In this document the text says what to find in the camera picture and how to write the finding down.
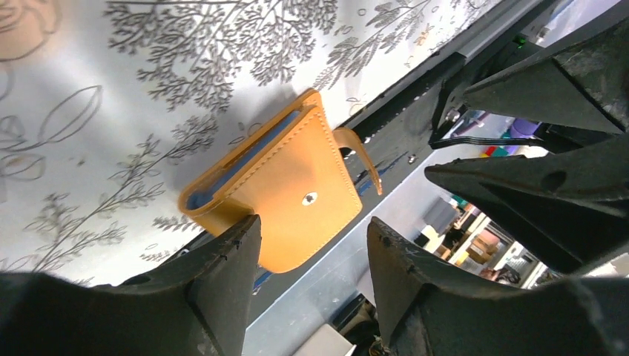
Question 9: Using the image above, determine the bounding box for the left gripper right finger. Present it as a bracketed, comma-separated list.
[367, 218, 628, 355]

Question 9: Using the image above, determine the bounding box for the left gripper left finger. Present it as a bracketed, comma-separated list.
[1, 215, 261, 355]

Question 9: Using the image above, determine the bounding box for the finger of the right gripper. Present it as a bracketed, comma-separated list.
[464, 19, 628, 134]
[424, 135, 628, 274]

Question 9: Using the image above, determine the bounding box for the floral tablecloth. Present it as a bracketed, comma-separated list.
[0, 0, 507, 289]

